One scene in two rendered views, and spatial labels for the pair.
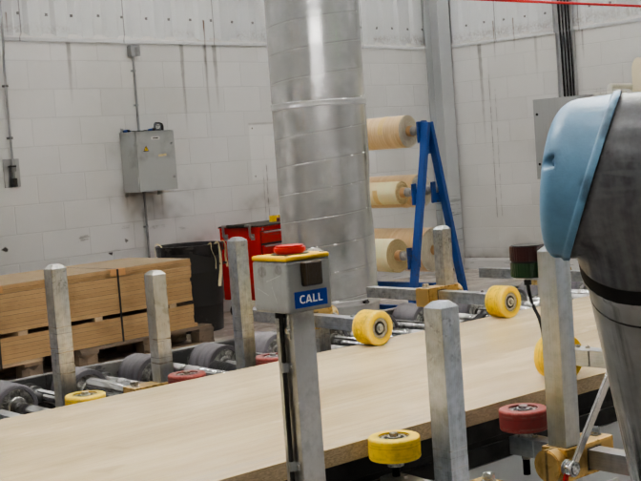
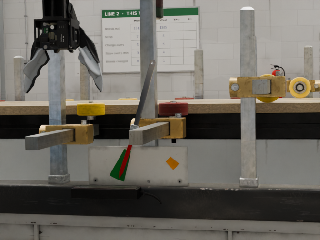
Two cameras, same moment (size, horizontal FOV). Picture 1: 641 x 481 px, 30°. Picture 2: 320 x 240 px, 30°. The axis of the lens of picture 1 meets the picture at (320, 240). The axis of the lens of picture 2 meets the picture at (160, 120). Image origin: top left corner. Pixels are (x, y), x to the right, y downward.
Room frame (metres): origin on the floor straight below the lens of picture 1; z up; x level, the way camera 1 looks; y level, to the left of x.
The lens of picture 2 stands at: (0.90, -1.57, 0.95)
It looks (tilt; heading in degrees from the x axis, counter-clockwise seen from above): 3 degrees down; 52
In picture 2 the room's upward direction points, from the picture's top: 1 degrees counter-clockwise
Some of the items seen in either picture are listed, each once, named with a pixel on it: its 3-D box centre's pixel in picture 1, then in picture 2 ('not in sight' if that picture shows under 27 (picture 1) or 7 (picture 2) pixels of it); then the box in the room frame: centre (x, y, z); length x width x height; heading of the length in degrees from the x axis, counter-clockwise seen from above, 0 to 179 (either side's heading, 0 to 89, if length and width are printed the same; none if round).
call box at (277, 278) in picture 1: (292, 283); not in sight; (1.49, 0.04, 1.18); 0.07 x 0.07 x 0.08; 40
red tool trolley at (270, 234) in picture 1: (267, 266); not in sight; (10.45, 0.48, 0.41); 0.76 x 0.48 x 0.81; 143
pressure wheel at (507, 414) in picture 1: (525, 439); (173, 122); (1.93, -0.31, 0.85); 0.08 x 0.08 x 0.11
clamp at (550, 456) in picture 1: (572, 456); (158, 127); (1.83, -0.37, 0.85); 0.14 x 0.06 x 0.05; 130
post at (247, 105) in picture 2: not in sight; (248, 105); (1.97, -0.54, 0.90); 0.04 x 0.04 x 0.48; 40
